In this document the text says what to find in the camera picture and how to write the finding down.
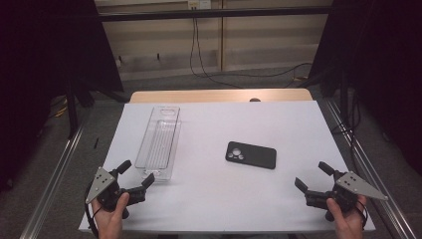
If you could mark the black phone case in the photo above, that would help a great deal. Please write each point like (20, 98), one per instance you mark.
(253, 156)

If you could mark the metal floor rail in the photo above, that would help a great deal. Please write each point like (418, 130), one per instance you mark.
(368, 169)
(53, 186)

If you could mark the small black stick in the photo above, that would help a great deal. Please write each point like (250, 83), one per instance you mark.
(96, 143)

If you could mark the clear plastic packaging tray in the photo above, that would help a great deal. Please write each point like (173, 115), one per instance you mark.
(159, 146)

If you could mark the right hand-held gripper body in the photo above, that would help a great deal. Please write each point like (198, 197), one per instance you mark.
(346, 191)

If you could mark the dark table grommet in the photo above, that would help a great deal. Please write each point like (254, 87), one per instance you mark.
(254, 99)

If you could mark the white wall outlet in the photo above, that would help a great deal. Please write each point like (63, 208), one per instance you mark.
(199, 4)

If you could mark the black curtain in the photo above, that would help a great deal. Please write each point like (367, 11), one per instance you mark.
(49, 59)
(381, 66)

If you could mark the person's left hand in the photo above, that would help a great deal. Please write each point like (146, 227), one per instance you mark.
(111, 220)

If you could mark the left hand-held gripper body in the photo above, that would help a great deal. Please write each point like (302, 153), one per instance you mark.
(105, 191)

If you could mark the black horizontal metal bar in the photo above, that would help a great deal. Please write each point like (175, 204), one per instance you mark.
(212, 14)

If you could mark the person's right hand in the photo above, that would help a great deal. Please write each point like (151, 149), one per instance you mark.
(346, 224)

